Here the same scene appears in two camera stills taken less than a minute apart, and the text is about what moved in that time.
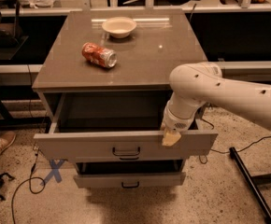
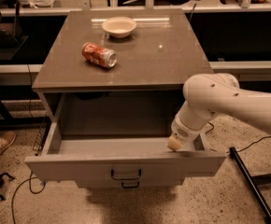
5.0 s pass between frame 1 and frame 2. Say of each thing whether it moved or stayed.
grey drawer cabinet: stayed
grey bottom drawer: stayed
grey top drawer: moved
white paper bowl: stayed
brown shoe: stayed
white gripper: moved
